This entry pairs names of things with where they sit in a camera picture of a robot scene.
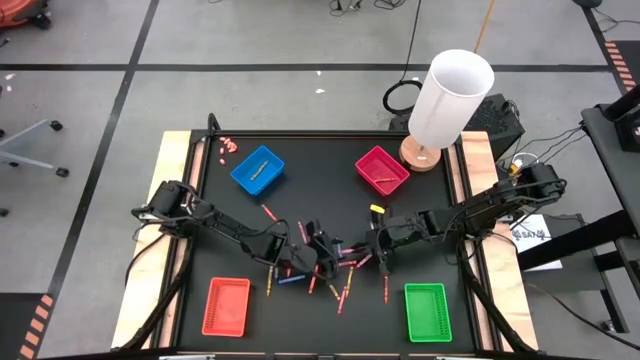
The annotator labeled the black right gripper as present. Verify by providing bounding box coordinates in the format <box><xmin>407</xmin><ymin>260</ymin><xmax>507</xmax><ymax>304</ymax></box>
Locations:
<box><xmin>366</xmin><ymin>212</ymin><xmax>427</xmax><ymax>276</ymax></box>

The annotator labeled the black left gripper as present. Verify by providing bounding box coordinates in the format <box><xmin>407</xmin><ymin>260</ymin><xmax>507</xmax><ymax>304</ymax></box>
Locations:
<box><xmin>277</xmin><ymin>219</ymin><xmax>342</xmax><ymax>282</ymax></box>

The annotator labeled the red plastic basket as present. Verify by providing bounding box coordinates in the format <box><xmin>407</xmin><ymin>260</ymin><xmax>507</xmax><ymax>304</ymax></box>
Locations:
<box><xmin>354</xmin><ymin>145</ymin><xmax>411</xmax><ymax>197</ymax></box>

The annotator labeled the green plastic basket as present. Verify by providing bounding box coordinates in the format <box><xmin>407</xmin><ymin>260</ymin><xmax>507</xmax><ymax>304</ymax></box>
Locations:
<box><xmin>403</xmin><ymin>282</ymin><xmax>454</xmax><ymax>344</ymax></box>

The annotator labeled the blue plastic basket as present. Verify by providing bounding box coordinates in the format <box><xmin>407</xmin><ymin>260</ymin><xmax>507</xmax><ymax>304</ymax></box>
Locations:
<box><xmin>230</xmin><ymin>145</ymin><xmax>287</xmax><ymax>197</ymax></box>

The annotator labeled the orange plastic basket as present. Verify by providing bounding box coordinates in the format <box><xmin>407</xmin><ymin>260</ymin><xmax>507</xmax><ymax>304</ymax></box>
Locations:
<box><xmin>201</xmin><ymin>277</ymin><xmax>252</xmax><ymax>338</ymax></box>

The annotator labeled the light wooden side board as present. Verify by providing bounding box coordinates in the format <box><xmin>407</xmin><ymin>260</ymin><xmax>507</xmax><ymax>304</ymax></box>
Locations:
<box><xmin>110</xmin><ymin>130</ymin><xmax>201</xmax><ymax>350</ymax></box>
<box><xmin>447</xmin><ymin>131</ymin><xmax>540</xmax><ymax>351</ymax></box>

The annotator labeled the white shade table lamp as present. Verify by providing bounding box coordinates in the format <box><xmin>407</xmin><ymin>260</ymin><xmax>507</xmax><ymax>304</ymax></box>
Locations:
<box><xmin>398</xmin><ymin>48</ymin><xmax>496</xmax><ymax>174</ymax></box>

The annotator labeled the white printed paper sheet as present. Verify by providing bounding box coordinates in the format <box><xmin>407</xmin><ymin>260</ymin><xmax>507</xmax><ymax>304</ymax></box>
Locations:
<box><xmin>508</xmin><ymin>213</ymin><xmax>564</xmax><ymax>272</ymax></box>

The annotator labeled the black perforated box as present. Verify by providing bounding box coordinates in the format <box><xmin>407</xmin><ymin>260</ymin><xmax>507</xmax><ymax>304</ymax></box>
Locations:
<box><xmin>388</xmin><ymin>93</ymin><xmax>526</xmax><ymax>162</ymax></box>

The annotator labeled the black side desk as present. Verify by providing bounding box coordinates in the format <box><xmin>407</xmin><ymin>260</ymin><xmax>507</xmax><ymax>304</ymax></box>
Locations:
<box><xmin>579</xmin><ymin>84</ymin><xmax>640</xmax><ymax>281</ymax></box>

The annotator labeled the blue office chair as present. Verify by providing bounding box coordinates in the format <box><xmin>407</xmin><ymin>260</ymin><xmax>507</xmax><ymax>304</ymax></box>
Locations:
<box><xmin>0</xmin><ymin>118</ymin><xmax>70</xmax><ymax>179</ymax></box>

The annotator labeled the orange office chair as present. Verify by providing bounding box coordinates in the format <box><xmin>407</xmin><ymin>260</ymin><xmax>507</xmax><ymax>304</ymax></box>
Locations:
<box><xmin>0</xmin><ymin>0</ymin><xmax>53</xmax><ymax>30</ymax></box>

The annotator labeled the black table frame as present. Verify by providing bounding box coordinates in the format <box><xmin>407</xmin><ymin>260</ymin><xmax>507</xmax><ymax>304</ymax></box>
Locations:
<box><xmin>112</xmin><ymin>112</ymin><xmax>539</xmax><ymax>360</ymax></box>

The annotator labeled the coiled black floor cable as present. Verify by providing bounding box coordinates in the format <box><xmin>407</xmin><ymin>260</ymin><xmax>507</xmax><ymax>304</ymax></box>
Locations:
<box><xmin>381</xmin><ymin>0</ymin><xmax>424</xmax><ymax>118</ymax></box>

